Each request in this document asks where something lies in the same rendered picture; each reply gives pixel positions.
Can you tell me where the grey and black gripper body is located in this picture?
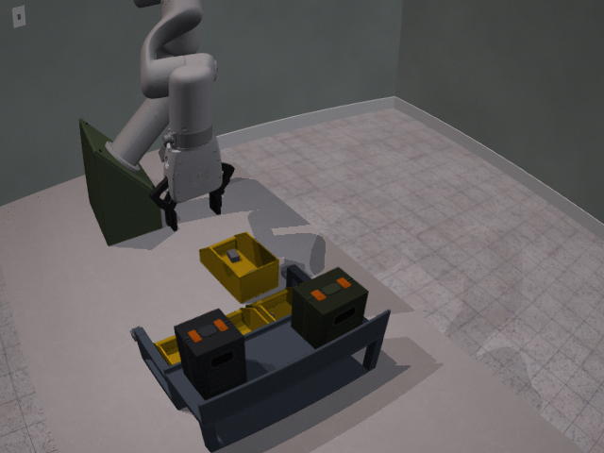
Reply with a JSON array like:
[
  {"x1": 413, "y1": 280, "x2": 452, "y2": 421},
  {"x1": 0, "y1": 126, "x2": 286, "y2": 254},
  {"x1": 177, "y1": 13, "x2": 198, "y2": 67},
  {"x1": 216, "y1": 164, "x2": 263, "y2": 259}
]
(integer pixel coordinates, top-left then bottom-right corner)
[{"x1": 163, "y1": 134, "x2": 223, "y2": 203}]

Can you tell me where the dark grey metal shelf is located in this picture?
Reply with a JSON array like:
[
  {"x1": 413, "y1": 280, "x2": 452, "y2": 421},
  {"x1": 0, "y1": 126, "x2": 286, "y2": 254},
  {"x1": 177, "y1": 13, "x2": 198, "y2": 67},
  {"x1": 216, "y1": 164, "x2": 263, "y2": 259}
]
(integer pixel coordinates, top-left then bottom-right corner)
[{"x1": 130, "y1": 310, "x2": 391, "y2": 453}]

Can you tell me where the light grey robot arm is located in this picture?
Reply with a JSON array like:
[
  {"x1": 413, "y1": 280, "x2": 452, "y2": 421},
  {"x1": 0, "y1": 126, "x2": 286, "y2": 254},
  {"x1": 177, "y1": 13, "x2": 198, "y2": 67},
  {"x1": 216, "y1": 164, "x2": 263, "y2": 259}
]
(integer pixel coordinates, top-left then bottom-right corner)
[{"x1": 105, "y1": 0, "x2": 217, "y2": 173}]

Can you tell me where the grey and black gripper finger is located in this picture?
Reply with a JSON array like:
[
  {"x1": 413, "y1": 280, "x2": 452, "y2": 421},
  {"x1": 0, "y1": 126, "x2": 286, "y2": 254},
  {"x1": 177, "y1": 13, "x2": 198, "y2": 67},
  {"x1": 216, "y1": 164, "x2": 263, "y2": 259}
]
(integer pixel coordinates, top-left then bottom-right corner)
[
  {"x1": 149, "y1": 176, "x2": 177, "y2": 231},
  {"x1": 210, "y1": 162, "x2": 235, "y2": 215}
]

